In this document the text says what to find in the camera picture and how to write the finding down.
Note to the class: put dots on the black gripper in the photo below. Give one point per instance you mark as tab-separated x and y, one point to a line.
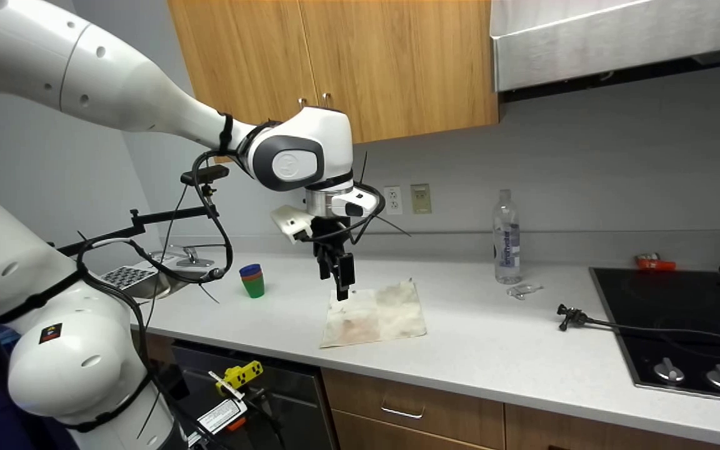
332	237

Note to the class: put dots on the stained cream table cloth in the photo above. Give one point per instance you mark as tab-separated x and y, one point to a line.
375	320

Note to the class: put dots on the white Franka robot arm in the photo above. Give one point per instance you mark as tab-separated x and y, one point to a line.
126	84

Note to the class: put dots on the green cup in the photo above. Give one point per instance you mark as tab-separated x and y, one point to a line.
250	280

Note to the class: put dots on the black dishwasher front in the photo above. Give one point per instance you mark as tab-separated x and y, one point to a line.
292	400

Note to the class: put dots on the yellow power strip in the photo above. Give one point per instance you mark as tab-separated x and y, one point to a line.
246	374

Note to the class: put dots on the steel sink with faucet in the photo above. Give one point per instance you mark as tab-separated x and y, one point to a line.
168	272

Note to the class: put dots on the clear plastic water bottle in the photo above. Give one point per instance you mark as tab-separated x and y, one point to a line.
505	240

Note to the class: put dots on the white box with orange edge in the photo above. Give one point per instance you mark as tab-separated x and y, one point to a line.
222	415

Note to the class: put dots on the small clear plastic piece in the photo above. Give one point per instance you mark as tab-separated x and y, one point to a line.
526	290

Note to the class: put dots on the wooden base cabinet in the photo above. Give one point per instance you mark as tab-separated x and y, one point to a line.
476	420

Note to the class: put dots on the small red object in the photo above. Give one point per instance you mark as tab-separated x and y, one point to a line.
653	264

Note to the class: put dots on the black glass cooktop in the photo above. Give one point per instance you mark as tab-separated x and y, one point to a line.
686	325

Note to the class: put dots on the steel range hood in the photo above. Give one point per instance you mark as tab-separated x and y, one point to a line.
625	42

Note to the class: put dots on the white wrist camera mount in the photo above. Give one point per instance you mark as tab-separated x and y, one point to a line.
290	224

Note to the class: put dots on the white wall power outlet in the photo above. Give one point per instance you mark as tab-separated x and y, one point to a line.
393	202

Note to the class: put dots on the beige wall switch plate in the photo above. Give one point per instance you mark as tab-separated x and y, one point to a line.
421	199

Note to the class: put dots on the black camera on boom stand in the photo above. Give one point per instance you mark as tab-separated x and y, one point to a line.
176	215

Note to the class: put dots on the wooden wall cabinet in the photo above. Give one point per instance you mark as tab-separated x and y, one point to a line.
335	59

